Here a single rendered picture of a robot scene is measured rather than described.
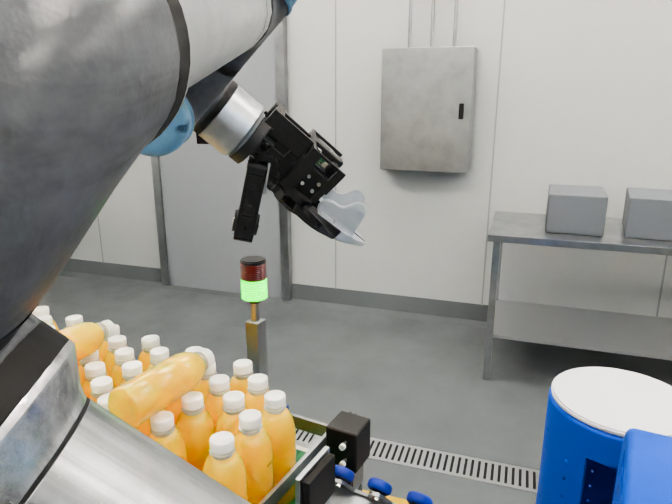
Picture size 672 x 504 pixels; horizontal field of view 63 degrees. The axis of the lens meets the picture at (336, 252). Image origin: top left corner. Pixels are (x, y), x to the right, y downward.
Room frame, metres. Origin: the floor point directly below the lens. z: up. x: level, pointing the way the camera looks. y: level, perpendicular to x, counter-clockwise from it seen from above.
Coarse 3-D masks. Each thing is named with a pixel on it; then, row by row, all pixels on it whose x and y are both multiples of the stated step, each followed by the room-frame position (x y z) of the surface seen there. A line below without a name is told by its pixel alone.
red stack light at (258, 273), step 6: (240, 264) 1.27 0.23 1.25; (264, 264) 1.27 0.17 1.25; (240, 270) 1.27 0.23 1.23; (246, 270) 1.26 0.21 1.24; (252, 270) 1.25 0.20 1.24; (258, 270) 1.26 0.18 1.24; (264, 270) 1.27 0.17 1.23; (240, 276) 1.28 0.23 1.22; (246, 276) 1.26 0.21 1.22; (252, 276) 1.25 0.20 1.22; (258, 276) 1.26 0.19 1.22; (264, 276) 1.27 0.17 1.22
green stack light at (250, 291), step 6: (246, 282) 1.26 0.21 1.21; (252, 282) 1.26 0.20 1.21; (258, 282) 1.26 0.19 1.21; (264, 282) 1.27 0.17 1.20; (246, 288) 1.26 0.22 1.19; (252, 288) 1.25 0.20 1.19; (258, 288) 1.26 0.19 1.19; (264, 288) 1.27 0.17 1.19; (246, 294) 1.26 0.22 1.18; (252, 294) 1.25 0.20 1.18; (258, 294) 1.26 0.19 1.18; (264, 294) 1.27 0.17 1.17; (246, 300) 1.26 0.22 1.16; (252, 300) 1.25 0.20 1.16; (258, 300) 1.26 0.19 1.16
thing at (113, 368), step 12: (108, 348) 1.14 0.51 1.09; (144, 348) 1.13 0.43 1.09; (96, 360) 1.08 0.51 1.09; (108, 360) 1.12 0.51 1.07; (132, 360) 1.08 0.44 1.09; (144, 360) 1.12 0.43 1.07; (84, 372) 1.05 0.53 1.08; (108, 372) 1.09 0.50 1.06; (120, 372) 1.06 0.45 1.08; (84, 384) 1.00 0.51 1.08; (120, 384) 1.00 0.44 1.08; (96, 396) 0.93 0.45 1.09
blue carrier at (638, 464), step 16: (640, 432) 0.61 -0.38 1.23; (624, 448) 0.62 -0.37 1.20; (640, 448) 0.57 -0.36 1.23; (656, 448) 0.57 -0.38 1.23; (624, 464) 0.57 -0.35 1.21; (640, 464) 0.55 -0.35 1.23; (656, 464) 0.54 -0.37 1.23; (624, 480) 0.54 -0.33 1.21; (640, 480) 0.53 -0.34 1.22; (656, 480) 0.52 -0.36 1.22; (624, 496) 0.52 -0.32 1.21; (640, 496) 0.51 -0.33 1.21; (656, 496) 0.51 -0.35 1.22
